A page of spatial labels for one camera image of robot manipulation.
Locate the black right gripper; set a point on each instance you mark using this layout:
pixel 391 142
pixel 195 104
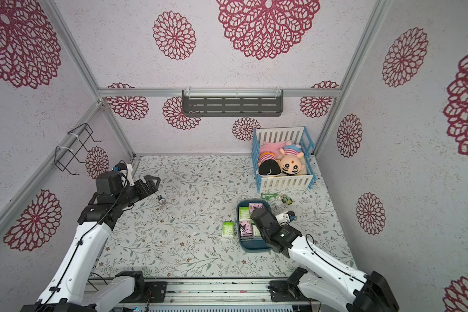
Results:
pixel 260 217

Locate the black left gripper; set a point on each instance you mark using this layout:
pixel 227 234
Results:
pixel 152 187

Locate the pink Kuromi tissue pack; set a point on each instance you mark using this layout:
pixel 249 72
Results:
pixel 255 206
pixel 245 229

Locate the green tissue pack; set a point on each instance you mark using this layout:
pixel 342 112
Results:
pixel 256 232
pixel 244 214
pixel 228 229

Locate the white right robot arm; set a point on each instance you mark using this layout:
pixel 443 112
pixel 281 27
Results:
pixel 323 277

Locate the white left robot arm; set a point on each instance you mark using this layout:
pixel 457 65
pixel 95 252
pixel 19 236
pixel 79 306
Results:
pixel 115 193

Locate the teal storage box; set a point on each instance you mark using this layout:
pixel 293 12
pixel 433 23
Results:
pixel 252 245

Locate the black-haired plush doll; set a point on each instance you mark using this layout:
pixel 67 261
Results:
pixel 269 168

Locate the peach face plush doll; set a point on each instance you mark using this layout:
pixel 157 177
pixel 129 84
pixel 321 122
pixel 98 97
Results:
pixel 292 162

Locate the pink plush doll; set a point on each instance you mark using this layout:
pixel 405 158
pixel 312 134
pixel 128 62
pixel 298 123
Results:
pixel 274 147

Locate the blue white toy crib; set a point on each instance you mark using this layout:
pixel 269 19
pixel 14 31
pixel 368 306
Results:
pixel 298 135

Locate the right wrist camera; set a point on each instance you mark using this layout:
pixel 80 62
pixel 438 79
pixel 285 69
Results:
pixel 286 218

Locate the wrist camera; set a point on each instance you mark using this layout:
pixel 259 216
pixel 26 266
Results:
pixel 125 168
pixel 286 218

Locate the rabbit figure keychain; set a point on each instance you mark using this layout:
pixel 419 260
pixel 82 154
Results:
pixel 161 200

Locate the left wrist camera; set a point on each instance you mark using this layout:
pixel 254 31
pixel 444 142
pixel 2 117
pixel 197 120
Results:
pixel 125 168

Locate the sloth figure keychain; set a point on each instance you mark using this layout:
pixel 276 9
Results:
pixel 286 200

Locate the green strap keychain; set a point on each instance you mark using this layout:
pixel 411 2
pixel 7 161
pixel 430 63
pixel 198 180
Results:
pixel 269 196

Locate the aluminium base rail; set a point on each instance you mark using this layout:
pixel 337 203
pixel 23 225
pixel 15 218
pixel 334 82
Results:
pixel 187 293

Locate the black wire wall rack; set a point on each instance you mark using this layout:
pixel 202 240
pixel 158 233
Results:
pixel 67 153

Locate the grey wall shelf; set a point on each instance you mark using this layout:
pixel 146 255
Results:
pixel 237 103

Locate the aluminium frame post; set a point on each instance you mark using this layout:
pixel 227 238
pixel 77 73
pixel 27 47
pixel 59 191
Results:
pixel 371 30

